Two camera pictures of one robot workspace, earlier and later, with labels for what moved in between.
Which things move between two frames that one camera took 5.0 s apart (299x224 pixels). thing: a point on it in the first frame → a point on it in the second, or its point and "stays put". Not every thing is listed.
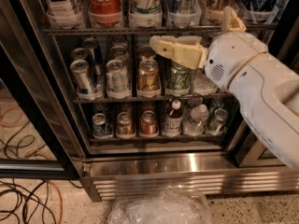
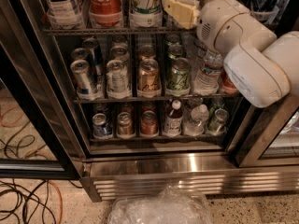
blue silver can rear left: (92, 45) stays put
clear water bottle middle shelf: (202, 83) stays put
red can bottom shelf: (149, 124) stays put
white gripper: (234, 59) → (214, 20)
